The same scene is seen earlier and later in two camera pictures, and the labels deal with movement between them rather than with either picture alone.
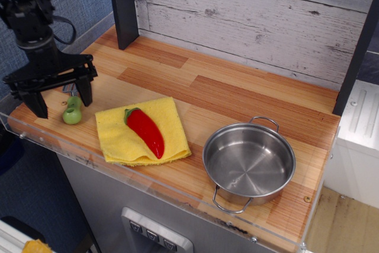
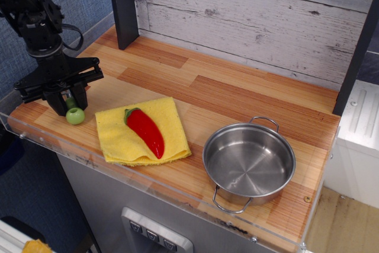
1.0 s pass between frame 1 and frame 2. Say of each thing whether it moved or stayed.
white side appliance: stayed
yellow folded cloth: stayed
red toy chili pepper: stayed
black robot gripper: moved
